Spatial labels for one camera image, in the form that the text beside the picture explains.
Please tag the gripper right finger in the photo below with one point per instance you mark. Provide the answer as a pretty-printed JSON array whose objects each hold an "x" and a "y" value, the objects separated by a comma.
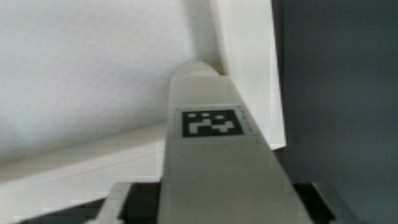
[{"x": 326, "y": 205}]

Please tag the white leg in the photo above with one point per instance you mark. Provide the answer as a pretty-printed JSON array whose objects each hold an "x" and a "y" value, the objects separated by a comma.
[{"x": 225, "y": 183}]

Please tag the white desk top tray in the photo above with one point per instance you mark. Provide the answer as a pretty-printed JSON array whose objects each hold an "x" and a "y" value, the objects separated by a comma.
[{"x": 90, "y": 54}]

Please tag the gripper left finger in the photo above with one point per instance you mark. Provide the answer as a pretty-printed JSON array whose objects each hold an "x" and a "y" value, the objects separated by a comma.
[{"x": 131, "y": 205}]

